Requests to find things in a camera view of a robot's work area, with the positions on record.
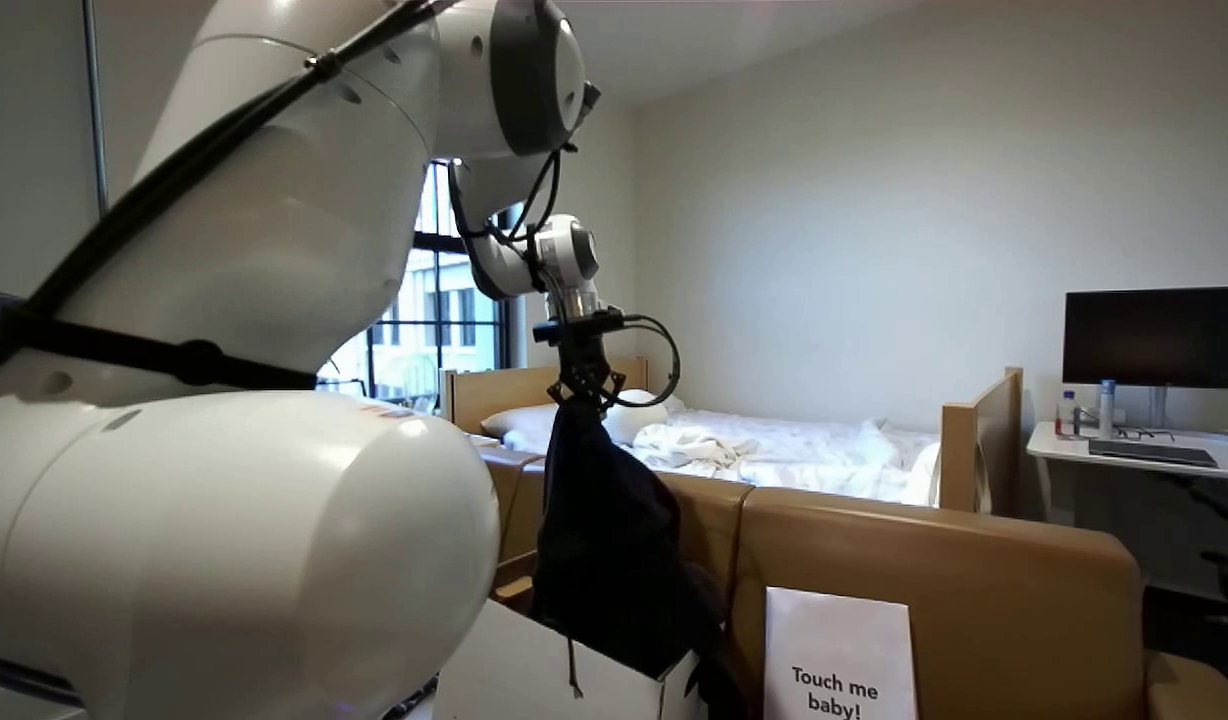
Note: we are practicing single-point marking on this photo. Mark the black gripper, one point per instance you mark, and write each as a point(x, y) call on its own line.
point(588, 353)

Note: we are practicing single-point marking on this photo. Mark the dark navy hoodie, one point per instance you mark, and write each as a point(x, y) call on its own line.
point(613, 544)

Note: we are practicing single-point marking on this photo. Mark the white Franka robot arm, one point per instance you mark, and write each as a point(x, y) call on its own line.
point(237, 534)

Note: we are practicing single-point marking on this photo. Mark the white cardboard box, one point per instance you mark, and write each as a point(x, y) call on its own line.
point(534, 673)

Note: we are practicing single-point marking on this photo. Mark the tan leather couch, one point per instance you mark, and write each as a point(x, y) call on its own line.
point(1013, 600)

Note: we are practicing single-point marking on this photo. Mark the white pillow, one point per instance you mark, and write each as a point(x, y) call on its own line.
point(645, 418)
point(522, 426)

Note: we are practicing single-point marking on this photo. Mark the black framed window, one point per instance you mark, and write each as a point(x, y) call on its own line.
point(434, 323)

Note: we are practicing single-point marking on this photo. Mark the crumpled white blanket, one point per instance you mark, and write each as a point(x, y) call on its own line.
point(774, 445)

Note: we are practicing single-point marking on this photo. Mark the white bed mattress sheet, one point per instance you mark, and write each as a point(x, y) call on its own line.
point(827, 475)

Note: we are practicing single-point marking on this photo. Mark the white touch me baby sign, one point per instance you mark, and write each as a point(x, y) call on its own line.
point(839, 653)

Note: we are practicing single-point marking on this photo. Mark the white desk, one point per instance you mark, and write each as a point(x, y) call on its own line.
point(1147, 462)

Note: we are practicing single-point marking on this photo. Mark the black keyboard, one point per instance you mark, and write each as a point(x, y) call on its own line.
point(1153, 454)

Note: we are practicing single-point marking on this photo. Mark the black computer monitor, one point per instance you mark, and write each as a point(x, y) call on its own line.
point(1159, 336)

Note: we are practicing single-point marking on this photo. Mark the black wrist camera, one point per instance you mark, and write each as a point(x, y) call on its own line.
point(549, 328)

